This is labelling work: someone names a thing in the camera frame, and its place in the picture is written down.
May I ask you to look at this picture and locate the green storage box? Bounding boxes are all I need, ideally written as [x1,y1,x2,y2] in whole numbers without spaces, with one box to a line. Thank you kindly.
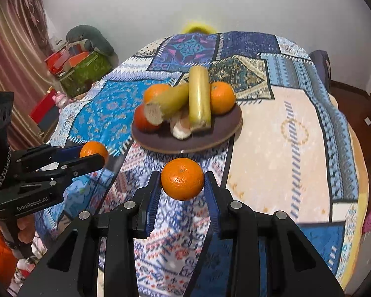
[59,51,113,97]

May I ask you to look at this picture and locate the person's left hand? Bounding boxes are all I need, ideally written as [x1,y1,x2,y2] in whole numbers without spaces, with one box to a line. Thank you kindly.
[0,215,35,243]

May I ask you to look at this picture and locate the blue patchwork bedspread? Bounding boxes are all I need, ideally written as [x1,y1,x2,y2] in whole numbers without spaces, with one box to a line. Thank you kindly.
[36,31,368,286]

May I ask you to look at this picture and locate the orange on plate right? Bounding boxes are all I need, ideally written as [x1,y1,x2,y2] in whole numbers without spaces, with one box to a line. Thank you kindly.
[210,81,236,115]

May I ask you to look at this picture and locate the striped pink curtain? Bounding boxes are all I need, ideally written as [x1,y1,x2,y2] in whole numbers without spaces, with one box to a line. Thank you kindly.
[0,0,61,149]

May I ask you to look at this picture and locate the yellow plush toy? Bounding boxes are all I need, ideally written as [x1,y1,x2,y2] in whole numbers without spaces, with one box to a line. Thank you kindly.
[182,22,218,35]

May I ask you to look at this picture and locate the white garlic bulb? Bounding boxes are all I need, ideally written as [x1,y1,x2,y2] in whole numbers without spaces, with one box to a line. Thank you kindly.
[169,112,191,140]

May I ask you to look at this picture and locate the red tomato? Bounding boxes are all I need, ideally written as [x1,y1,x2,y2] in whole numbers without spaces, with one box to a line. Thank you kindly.
[133,104,161,133]

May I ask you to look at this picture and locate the red box on floor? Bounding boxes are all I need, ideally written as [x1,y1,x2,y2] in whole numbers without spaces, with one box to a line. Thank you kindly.
[29,87,59,133]

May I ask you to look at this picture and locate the orange red items on box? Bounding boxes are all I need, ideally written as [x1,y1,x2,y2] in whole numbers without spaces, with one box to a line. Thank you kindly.
[45,44,90,74]

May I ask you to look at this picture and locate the dark brown round plate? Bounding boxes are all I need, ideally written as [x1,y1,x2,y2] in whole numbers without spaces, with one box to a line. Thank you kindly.
[131,104,243,154]

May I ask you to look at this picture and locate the dark green cushion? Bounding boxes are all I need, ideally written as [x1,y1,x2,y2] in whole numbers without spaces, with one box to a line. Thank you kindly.
[66,25,115,56]

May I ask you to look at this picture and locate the orange on plate back left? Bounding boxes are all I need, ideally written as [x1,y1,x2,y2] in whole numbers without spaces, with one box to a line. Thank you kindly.
[143,83,170,104]

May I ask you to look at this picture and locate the orange on plate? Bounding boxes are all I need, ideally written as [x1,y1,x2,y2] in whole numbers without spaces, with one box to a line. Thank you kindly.
[143,83,170,104]
[210,81,236,115]

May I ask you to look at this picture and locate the mandarin orange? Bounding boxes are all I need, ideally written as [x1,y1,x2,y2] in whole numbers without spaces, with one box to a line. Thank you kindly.
[161,158,204,201]
[79,141,109,164]

